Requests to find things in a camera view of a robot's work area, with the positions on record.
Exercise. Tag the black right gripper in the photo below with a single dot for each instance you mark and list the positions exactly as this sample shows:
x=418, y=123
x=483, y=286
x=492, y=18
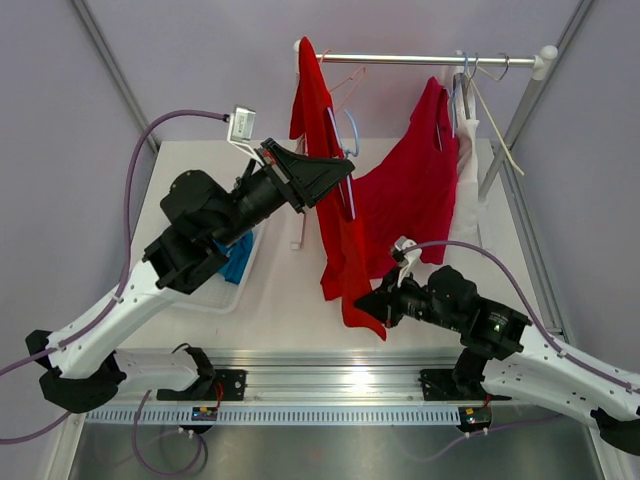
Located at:
x=385, y=306

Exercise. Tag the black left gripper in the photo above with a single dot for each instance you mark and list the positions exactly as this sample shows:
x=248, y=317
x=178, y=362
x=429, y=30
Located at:
x=309, y=178

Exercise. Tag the red t shirt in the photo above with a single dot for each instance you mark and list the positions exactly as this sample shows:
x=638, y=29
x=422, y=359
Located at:
x=341, y=228

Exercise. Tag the crimson t shirt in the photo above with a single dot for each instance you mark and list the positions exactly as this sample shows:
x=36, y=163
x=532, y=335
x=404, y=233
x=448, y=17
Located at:
x=412, y=192

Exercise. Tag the blue t shirt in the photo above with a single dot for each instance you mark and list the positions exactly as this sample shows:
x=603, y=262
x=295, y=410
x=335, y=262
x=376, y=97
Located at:
x=237, y=258

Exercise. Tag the pink wire hanger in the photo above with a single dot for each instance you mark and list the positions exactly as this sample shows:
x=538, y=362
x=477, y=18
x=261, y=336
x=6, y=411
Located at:
x=350, y=82

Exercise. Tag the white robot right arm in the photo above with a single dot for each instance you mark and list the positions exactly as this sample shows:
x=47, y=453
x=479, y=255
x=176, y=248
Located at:
x=505, y=354

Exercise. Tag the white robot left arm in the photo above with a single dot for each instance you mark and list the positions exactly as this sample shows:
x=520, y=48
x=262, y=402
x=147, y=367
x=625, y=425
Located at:
x=176, y=264

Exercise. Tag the white t shirt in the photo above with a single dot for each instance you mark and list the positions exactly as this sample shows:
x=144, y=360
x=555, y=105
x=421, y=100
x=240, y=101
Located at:
x=464, y=225

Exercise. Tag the white plastic basket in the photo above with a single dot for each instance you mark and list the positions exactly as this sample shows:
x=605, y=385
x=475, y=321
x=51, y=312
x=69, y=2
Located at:
x=217, y=296

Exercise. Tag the metal clothes rack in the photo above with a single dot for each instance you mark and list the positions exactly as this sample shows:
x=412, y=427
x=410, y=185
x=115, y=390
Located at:
x=541, y=65

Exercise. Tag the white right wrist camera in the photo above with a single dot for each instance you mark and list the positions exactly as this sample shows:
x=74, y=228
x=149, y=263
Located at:
x=405, y=253

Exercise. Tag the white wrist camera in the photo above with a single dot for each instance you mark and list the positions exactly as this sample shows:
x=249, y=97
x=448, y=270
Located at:
x=240, y=129
x=405, y=253

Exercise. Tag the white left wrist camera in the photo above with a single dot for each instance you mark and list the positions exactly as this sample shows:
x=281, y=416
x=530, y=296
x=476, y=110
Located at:
x=240, y=129

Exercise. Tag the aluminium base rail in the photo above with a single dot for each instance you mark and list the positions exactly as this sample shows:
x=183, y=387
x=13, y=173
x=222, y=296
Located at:
x=330, y=373

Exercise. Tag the black right mount plate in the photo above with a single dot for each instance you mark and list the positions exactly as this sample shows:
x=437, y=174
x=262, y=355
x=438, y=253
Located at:
x=443, y=384

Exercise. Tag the black mount plate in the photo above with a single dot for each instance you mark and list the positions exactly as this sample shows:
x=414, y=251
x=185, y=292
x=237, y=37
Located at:
x=227, y=385
x=443, y=384

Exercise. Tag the black left mount plate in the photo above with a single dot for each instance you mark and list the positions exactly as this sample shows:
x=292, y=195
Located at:
x=227, y=385

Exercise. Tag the white slotted cable duct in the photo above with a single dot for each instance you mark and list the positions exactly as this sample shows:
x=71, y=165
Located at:
x=234, y=415

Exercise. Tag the cream wire hanger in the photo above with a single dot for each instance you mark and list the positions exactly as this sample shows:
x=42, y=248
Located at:
x=505, y=148

